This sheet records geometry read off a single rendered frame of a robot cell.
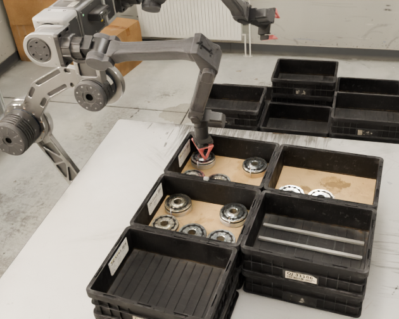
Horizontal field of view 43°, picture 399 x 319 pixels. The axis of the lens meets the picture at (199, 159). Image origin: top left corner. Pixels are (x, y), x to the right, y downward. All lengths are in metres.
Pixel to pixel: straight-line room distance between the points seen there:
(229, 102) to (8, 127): 1.42
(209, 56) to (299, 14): 3.24
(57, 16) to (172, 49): 0.46
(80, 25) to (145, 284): 0.95
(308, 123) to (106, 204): 1.50
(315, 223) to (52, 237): 1.04
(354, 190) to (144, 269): 0.85
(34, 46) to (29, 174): 2.06
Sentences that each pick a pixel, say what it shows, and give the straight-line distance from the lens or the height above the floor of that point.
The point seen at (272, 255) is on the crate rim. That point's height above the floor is 0.93.
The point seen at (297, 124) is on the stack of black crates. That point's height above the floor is 0.38.
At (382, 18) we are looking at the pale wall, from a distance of 4.80.
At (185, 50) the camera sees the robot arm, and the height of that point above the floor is 1.48.
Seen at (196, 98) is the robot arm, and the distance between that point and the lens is 1.86.
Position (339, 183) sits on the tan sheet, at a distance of 2.08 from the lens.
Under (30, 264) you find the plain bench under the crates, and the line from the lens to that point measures 2.11.
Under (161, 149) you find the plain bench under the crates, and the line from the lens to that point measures 2.52.
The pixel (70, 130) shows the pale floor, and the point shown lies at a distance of 4.18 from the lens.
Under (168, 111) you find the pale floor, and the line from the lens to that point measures 4.18.
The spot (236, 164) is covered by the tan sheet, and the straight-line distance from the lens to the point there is 2.16.
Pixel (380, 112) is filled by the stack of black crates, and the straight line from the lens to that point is 3.20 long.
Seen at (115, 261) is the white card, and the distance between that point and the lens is 1.74.
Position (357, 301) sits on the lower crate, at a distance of 1.73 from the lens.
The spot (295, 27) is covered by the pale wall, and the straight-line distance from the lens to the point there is 4.87.
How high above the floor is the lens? 2.14
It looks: 37 degrees down
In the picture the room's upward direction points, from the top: 6 degrees counter-clockwise
